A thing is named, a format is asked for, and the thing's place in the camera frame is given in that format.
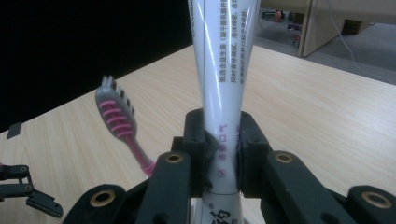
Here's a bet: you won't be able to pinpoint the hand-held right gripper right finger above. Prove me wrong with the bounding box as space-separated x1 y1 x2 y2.
236 111 356 224

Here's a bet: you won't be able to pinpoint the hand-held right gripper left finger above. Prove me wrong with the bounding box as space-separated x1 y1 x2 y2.
134 108 219 224

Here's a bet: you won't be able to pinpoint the pink toothbrush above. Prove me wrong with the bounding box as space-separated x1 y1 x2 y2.
94 75 157 178

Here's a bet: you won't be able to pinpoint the white toothpaste tube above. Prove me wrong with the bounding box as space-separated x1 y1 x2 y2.
186 0 262 224

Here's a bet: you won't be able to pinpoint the dark tape piece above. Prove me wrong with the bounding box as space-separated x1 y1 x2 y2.
7 121 23 140

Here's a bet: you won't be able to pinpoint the black curtain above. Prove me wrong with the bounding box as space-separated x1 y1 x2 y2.
0 0 194 133

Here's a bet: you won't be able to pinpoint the small coloured items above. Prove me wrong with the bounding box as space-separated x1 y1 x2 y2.
273 9 303 49

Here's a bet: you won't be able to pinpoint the thin white cable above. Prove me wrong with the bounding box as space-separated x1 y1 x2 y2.
326 0 396 86

